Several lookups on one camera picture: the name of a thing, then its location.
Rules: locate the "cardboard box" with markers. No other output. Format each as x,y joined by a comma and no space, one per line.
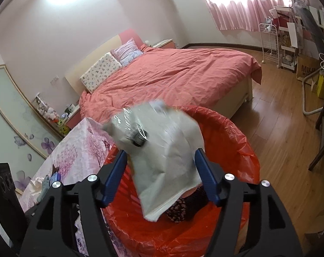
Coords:
306,65

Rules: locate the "blue tissue pack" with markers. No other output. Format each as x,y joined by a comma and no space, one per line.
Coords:
55,177

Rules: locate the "striped pink pillow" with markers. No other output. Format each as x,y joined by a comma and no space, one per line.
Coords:
127,52

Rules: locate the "black white patterned cloth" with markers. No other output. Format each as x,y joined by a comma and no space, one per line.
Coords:
183,209

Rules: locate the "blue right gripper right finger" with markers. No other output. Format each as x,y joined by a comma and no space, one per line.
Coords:
207,176

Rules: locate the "floral purple table cloth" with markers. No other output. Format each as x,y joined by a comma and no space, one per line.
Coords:
81,153

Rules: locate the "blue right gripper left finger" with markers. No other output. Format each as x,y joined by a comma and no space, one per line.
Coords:
114,172

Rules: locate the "red lined laundry basket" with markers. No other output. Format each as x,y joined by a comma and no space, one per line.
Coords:
225,145

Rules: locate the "grey green sock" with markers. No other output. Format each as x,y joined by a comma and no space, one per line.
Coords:
45,188

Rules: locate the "salmon pink bed duvet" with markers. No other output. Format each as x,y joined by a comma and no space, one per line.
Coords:
218,79

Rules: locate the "sliding glass wardrobe doors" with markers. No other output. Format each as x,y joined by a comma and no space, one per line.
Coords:
26,139

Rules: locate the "right nightstand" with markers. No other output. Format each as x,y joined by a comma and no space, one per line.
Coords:
165,44

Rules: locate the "white plastic mailer bag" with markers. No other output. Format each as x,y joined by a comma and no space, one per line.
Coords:
161,142

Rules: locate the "beige pink headboard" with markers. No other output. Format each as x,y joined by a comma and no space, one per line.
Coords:
73,76

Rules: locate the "white wire rack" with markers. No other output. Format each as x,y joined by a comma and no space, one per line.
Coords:
269,42

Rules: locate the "floral white pillow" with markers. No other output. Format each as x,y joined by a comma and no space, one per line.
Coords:
100,71

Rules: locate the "pink window curtains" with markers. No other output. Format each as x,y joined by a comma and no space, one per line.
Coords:
244,5

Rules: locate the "plush toy shelf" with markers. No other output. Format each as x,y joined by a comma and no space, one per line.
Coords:
58,122

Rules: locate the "cluttered desk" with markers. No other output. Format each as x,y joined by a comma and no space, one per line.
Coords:
299,21

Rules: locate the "pink left nightstand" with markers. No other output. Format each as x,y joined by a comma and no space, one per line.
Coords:
73,118

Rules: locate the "white rolling cart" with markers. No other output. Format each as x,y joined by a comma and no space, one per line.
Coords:
289,54

